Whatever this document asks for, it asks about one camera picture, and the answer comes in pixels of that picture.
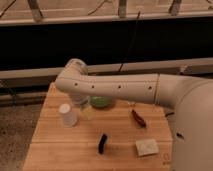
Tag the beige sponge pad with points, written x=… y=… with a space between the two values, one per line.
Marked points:
x=147 y=147

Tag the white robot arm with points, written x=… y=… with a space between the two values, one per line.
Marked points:
x=191 y=99

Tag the green bowl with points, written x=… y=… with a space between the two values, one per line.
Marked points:
x=101 y=102

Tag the black eraser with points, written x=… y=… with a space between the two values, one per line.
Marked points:
x=102 y=144

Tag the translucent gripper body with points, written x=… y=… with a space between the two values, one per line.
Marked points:
x=87 y=111

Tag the dark red pen tool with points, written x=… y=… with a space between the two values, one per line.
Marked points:
x=138 y=119

